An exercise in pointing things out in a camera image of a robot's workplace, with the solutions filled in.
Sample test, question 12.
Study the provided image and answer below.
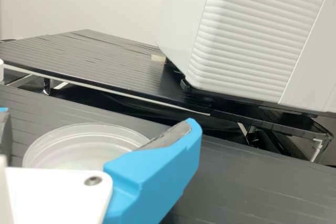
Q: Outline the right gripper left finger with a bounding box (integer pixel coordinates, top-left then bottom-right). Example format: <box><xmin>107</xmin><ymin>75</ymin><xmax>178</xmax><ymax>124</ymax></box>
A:
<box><xmin>0</xmin><ymin>106</ymin><xmax>11</xmax><ymax>154</ymax></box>

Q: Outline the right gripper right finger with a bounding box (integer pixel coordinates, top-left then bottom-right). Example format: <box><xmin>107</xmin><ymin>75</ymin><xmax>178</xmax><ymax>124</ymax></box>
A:
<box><xmin>101</xmin><ymin>118</ymin><xmax>203</xmax><ymax>224</ymax></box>

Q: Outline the petri dish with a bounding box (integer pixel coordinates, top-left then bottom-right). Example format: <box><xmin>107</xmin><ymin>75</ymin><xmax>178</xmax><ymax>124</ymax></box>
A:
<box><xmin>22</xmin><ymin>123</ymin><xmax>150</xmax><ymax>169</ymax></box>

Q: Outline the black platform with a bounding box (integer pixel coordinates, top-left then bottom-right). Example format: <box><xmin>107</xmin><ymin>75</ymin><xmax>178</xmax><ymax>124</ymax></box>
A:
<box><xmin>209</xmin><ymin>87</ymin><xmax>332</xmax><ymax>162</ymax></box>
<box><xmin>0</xmin><ymin>81</ymin><xmax>336</xmax><ymax>224</ymax></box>
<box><xmin>0</xmin><ymin>29</ymin><xmax>214</xmax><ymax>117</ymax></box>

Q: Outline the white incubator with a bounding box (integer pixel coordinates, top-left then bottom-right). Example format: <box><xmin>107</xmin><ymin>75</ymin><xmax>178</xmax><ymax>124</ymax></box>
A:
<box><xmin>156</xmin><ymin>0</ymin><xmax>216</xmax><ymax>92</ymax></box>

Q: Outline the incubator door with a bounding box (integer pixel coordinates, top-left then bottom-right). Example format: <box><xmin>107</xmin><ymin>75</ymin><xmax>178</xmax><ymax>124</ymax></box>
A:
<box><xmin>186</xmin><ymin>0</ymin><xmax>336</xmax><ymax>116</ymax></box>

